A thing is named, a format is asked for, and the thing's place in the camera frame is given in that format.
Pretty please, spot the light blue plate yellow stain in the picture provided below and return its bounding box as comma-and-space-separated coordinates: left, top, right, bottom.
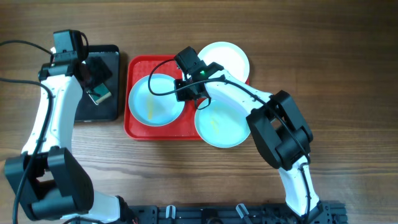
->
127, 75, 185, 127

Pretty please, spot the green yellow sponge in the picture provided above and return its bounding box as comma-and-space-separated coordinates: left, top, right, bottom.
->
86, 83, 112, 105

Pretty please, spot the white plate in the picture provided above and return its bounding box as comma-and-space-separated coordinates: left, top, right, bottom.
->
198, 42, 250, 83

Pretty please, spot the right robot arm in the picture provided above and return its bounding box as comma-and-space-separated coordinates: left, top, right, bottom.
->
176, 61, 319, 218

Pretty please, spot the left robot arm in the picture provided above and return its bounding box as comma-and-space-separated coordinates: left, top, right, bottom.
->
4, 60, 135, 223

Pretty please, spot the black plastic tray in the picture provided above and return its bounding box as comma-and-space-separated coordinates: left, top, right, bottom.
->
75, 45, 120, 122

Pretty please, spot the red plastic tray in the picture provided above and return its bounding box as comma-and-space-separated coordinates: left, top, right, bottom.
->
124, 55, 201, 141

